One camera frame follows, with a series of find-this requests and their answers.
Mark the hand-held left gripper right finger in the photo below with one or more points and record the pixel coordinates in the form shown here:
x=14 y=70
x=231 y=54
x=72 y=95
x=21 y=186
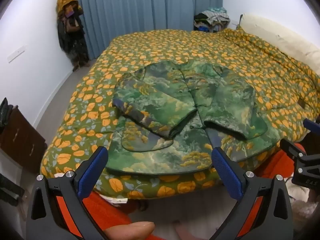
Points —
x=228 y=175

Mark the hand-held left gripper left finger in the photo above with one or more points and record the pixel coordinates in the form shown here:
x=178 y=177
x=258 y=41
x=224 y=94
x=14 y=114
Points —
x=91 y=172

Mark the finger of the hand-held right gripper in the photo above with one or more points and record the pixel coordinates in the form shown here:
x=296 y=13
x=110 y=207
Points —
x=291 y=148
x=313 y=125

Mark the green landscape print jacket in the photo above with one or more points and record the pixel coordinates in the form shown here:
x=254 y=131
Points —
x=180 y=120

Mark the dark hanging clothes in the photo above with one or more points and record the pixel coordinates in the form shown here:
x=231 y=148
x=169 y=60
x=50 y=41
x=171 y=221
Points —
x=72 y=40

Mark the pile of mixed clothes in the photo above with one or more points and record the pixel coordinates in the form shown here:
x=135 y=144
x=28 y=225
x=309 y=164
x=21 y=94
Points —
x=212 y=20

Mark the person's left hand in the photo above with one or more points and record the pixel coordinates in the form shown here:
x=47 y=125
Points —
x=131 y=229

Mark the white fluffy cloth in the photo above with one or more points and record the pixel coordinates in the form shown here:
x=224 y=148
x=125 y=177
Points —
x=303 y=205

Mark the brown wooden cabinet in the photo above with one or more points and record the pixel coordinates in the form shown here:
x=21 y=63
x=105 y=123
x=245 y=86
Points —
x=21 y=137

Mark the cream pillow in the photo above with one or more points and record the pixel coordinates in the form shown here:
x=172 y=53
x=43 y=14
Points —
x=280 y=37

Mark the dark green bag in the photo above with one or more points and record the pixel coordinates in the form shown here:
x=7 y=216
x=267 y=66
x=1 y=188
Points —
x=5 y=112

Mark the green orange floral quilt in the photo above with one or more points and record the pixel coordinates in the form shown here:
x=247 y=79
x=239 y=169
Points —
x=175 y=47

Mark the blue curtain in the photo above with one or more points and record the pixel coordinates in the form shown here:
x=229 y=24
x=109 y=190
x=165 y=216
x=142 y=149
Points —
x=140 y=7

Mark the yellow hooded garment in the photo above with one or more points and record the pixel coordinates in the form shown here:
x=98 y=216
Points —
x=65 y=1

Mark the white wall strip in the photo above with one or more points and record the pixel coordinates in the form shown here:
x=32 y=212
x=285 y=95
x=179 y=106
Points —
x=17 y=53

